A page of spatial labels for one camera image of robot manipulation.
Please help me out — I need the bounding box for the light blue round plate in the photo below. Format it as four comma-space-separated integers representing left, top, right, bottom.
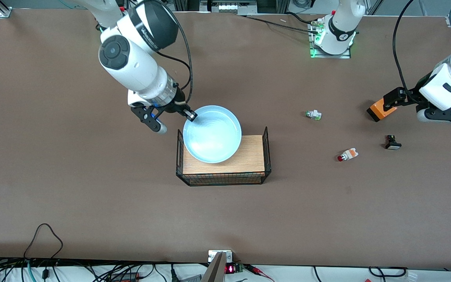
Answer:
183, 105, 243, 164

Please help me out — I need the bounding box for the red push button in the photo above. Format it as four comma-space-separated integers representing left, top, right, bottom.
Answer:
337, 148, 359, 163

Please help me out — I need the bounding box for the black push button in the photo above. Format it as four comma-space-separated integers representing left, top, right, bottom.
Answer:
384, 134, 402, 150

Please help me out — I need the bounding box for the wooden board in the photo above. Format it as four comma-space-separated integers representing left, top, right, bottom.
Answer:
182, 135, 266, 175

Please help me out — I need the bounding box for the grey flat bar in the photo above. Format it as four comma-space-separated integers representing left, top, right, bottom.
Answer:
200, 252, 227, 282

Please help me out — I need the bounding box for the red clip lead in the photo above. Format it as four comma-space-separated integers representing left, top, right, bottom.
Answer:
244, 264, 276, 282

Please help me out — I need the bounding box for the black power adapter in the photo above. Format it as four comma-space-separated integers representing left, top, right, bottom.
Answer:
107, 272, 141, 282

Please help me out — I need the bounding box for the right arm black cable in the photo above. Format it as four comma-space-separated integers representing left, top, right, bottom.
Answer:
157, 16, 194, 103

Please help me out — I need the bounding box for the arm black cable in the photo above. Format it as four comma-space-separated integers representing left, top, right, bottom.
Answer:
392, 0, 426, 104
157, 16, 194, 103

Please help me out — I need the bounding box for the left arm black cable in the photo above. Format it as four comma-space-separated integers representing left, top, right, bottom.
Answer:
392, 0, 426, 104

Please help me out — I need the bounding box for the black wire basket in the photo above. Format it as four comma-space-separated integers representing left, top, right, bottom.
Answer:
176, 126, 272, 187

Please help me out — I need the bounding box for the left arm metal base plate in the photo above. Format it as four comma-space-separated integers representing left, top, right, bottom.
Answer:
308, 19, 352, 60

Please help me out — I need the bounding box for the short black cable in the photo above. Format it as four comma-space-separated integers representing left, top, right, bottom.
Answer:
286, 11, 313, 25

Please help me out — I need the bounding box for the long black cable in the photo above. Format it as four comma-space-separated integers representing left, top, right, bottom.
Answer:
239, 14, 322, 34

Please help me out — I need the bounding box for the silver metal bracket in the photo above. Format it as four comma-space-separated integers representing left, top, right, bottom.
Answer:
208, 249, 234, 263

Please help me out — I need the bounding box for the black looped cable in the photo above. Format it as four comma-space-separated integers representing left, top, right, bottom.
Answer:
23, 223, 64, 262

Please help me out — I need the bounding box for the teal cable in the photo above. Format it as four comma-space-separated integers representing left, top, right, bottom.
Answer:
21, 261, 35, 282

